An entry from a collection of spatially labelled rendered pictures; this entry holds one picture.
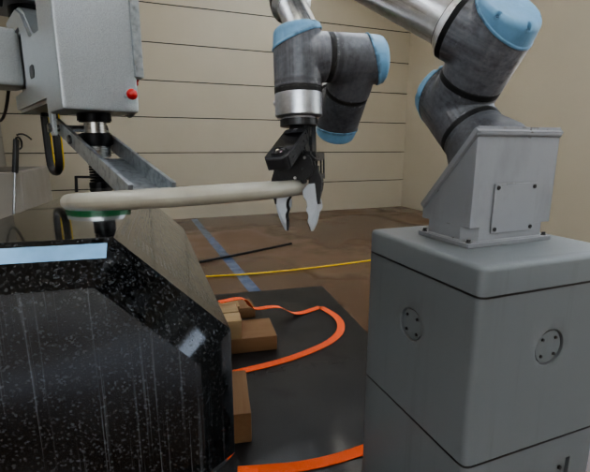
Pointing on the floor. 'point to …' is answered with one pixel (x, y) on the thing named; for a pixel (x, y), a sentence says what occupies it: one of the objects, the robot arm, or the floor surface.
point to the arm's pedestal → (483, 354)
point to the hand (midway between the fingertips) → (298, 225)
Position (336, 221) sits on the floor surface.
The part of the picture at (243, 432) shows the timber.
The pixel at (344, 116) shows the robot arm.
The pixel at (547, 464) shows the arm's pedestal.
